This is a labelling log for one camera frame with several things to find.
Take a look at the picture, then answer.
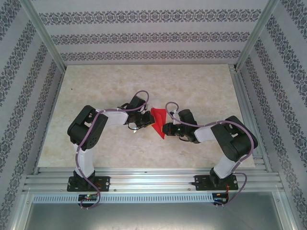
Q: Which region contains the slotted grey cable duct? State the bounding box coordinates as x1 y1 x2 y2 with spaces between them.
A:
32 194 215 204

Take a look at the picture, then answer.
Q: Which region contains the red cloth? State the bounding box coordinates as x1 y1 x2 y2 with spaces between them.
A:
150 107 167 139

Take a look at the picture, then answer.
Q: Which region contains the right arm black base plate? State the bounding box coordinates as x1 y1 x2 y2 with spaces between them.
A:
194 174 238 192

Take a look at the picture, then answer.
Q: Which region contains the aluminium frame post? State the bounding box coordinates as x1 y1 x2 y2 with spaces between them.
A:
23 0 67 70
235 0 283 71

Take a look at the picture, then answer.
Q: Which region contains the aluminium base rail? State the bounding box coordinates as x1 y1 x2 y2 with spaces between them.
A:
22 167 286 194

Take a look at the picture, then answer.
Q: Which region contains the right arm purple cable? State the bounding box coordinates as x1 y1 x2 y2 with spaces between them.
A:
165 102 255 208

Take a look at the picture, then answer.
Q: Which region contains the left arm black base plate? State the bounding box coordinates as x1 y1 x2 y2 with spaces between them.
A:
67 176 111 192

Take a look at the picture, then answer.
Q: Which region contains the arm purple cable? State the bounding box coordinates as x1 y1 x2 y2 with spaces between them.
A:
165 102 255 208
74 90 151 211

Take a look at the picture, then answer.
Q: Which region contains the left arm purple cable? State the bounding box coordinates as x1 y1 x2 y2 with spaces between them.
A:
74 90 151 211

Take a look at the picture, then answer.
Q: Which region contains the aluminium table edge rail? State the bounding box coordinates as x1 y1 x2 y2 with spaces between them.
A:
229 63 273 173

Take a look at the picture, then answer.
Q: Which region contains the grey sheet metal panel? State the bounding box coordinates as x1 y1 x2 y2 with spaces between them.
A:
24 202 291 230

